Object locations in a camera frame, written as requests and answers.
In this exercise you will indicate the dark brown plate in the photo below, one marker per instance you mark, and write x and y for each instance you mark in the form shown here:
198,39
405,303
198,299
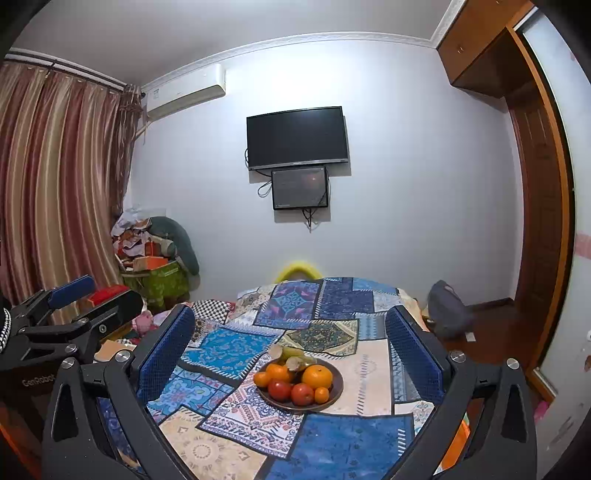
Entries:
332,392

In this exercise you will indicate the yellow-green zucchini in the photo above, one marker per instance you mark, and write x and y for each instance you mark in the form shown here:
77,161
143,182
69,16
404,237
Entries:
288,353

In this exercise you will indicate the pink plush toy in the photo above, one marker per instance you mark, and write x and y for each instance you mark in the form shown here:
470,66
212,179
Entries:
144,321

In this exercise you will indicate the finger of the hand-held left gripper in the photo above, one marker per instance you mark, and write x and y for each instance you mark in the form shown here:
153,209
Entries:
101,318
71,290

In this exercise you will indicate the large orange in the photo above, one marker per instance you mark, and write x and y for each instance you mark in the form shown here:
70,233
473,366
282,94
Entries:
317,376
279,371

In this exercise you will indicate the small black wall monitor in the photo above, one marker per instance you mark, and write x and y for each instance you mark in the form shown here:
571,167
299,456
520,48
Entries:
300,188

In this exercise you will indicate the grey backpack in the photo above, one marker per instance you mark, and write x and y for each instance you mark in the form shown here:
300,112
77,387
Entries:
448,309

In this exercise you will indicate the black wall television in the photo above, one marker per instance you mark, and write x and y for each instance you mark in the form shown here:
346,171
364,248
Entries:
298,136

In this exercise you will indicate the white curtain rail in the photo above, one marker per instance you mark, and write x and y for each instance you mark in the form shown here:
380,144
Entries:
69,67

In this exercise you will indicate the wooden wardrobe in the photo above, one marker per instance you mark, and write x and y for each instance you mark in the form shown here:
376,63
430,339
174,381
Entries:
535,207

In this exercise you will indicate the yellow curved object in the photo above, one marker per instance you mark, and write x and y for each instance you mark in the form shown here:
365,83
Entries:
298,268

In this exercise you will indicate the red box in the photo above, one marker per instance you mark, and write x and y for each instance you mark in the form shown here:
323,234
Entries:
111,294

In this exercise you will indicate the pile of crumpled papers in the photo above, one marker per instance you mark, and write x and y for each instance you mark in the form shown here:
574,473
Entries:
129,235

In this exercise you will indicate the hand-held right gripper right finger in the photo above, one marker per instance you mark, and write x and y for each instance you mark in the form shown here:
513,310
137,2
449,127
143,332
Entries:
411,355

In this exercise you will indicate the white wardrobe door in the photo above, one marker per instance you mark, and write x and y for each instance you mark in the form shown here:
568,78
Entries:
568,277

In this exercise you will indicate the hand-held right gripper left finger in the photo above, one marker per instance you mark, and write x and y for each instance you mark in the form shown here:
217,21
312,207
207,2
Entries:
166,350

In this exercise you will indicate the white air conditioner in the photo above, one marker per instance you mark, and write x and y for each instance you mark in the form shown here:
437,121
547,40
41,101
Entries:
184,94

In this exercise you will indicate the orange cardboard box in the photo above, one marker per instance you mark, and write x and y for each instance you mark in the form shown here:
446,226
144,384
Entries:
150,263

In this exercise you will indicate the blue patchwork tablecloth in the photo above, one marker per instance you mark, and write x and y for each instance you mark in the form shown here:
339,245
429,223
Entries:
360,443

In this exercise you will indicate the small red tomato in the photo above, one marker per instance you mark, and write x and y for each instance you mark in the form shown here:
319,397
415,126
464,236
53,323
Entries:
302,393

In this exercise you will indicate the small mandarin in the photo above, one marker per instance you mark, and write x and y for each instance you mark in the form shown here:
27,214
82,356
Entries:
322,394
262,379

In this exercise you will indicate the striped red curtain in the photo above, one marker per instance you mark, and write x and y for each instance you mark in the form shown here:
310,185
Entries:
55,184

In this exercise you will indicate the large red tomato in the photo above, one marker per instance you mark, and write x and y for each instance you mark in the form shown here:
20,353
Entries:
279,390

